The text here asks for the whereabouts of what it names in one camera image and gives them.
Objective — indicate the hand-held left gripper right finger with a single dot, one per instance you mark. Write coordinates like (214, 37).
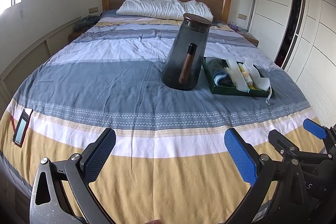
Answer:
(240, 155)

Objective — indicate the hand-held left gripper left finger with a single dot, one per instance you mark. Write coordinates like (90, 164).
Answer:
(101, 151)

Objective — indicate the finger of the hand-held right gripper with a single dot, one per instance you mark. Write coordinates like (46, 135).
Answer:
(313, 127)
(286, 148)

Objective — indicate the green tray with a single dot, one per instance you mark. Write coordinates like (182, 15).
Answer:
(236, 92)

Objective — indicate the grey eye mask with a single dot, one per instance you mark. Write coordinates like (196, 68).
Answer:
(258, 77)

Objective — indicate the clear plastic bag roll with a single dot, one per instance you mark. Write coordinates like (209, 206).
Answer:
(237, 77)

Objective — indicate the white tissue pack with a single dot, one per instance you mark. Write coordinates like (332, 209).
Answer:
(246, 74)

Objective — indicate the dark grey towel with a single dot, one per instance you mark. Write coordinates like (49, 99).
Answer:
(216, 66)

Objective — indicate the person's left hand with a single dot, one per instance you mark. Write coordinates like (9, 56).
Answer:
(151, 221)

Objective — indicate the phone in red case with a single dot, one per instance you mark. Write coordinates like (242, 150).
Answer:
(23, 127)

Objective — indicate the wooden nightstand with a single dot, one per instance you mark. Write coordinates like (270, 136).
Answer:
(76, 35)
(250, 39)

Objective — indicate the smoked glass pitcher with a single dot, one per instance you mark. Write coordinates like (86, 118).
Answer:
(183, 56)

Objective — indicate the small purple item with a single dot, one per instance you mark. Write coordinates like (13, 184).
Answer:
(235, 27)

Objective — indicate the white wardrobe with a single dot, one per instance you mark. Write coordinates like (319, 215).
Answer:
(278, 3)

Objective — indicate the grey knitted cloth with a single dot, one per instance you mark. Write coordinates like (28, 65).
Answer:
(85, 22)

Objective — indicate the blue pillow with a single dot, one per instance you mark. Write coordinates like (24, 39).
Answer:
(109, 13)

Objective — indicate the white pillow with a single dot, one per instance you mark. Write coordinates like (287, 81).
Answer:
(157, 7)

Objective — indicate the low white wall cabinet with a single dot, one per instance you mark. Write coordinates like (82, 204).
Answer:
(31, 56)

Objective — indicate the wall switch plate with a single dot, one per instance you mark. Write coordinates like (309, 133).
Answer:
(242, 16)
(93, 9)

